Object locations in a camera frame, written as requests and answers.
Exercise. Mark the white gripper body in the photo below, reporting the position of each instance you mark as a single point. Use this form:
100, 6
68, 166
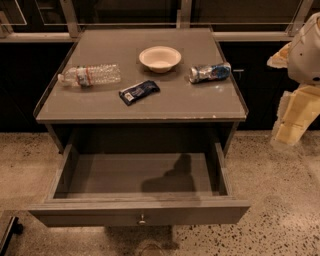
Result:
305, 55

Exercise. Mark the open grey top drawer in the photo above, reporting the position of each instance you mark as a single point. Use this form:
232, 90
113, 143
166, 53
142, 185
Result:
183, 185

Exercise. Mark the small metal drawer knob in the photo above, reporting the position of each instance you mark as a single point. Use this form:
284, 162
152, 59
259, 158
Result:
142, 220

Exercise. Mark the white paper bowl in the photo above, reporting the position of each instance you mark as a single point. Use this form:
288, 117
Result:
160, 59

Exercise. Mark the grey cabinet with flat top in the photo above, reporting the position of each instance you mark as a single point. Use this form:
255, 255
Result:
178, 100

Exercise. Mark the crushed blue silver can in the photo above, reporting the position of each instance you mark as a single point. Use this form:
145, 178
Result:
203, 73

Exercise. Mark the clear plastic water bottle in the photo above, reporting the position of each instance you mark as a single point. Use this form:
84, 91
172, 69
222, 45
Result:
90, 75

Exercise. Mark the dark blue rxbar wrapper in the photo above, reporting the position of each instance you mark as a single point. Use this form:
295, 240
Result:
139, 91

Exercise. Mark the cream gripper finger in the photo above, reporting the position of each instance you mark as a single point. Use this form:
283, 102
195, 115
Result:
279, 59
296, 112

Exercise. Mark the black object at floor corner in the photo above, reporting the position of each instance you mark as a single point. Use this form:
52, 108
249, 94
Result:
13, 227

